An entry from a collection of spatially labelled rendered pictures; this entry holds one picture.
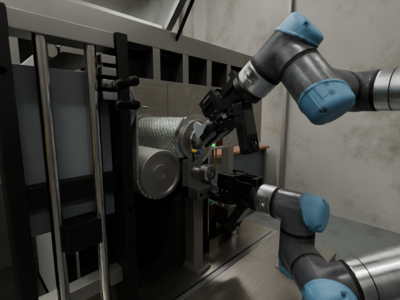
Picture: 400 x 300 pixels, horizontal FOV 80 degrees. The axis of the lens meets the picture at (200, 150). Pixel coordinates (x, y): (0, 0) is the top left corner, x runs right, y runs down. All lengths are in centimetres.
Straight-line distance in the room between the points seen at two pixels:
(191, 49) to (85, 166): 84
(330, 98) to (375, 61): 303
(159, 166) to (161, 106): 44
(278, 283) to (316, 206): 25
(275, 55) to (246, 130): 15
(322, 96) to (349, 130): 303
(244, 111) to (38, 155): 37
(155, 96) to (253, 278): 70
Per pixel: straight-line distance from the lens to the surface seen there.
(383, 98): 52
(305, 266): 53
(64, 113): 39
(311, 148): 359
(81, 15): 91
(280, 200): 57
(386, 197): 348
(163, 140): 67
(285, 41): 47
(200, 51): 117
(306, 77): 43
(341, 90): 42
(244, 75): 50
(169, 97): 102
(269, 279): 72
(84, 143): 40
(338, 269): 52
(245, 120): 52
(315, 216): 55
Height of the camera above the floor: 132
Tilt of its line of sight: 9 degrees down
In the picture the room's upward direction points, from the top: straight up
